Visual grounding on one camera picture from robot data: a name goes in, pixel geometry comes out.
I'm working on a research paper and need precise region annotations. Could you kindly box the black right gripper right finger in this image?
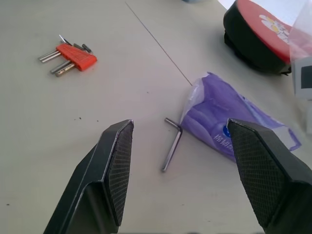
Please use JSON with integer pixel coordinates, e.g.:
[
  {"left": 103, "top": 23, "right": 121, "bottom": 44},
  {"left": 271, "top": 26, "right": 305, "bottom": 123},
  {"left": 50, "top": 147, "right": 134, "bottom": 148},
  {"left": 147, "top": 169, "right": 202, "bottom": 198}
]
[{"left": 226, "top": 118, "right": 312, "bottom": 234}]

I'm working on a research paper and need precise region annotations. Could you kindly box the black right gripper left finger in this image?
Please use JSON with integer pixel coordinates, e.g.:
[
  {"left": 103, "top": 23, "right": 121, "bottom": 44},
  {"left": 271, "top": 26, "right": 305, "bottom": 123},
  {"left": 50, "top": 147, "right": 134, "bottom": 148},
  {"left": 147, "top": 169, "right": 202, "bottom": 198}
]
[{"left": 43, "top": 119, "right": 135, "bottom": 234}]

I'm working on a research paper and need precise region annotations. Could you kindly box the metal hex key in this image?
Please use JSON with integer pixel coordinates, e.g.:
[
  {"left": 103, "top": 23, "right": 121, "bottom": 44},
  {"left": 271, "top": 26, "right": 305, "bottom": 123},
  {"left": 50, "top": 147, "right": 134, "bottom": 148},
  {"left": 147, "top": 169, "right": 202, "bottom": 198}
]
[{"left": 161, "top": 117, "right": 183, "bottom": 173}]

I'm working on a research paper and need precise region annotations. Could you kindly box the red hex key set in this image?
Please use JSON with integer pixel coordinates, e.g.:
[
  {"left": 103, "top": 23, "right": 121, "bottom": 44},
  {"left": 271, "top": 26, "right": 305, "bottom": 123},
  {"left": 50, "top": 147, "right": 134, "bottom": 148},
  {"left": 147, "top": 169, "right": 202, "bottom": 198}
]
[{"left": 55, "top": 43, "right": 98, "bottom": 72}]

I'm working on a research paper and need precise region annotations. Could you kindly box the purple plastic bag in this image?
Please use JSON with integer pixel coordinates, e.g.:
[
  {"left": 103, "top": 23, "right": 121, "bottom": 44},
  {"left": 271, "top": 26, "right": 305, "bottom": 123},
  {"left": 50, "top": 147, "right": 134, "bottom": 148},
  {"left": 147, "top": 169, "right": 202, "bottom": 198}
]
[{"left": 180, "top": 71, "right": 302, "bottom": 162}]

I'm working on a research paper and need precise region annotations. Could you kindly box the white device with dark screen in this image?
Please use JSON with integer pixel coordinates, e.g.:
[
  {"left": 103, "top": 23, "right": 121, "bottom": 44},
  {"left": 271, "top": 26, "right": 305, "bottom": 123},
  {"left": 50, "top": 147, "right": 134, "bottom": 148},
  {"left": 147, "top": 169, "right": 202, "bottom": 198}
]
[{"left": 291, "top": 58, "right": 312, "bottom": 101}]

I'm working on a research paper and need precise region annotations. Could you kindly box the black round case red lid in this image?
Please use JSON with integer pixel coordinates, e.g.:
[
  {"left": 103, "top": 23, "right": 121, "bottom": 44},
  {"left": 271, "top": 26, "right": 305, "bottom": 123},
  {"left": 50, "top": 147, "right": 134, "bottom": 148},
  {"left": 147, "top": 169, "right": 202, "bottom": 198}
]
[{"left": 222, "top": 0, "right": 293, "bottom": 77}]

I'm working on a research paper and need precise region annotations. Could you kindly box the clear plastic white box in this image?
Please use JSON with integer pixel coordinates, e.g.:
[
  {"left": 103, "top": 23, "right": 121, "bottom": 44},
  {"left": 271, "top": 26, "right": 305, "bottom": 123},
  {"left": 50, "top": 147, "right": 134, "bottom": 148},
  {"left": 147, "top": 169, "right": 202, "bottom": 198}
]
[{"left": 288, "top": 0, "right": 312, "bottom": 64}]

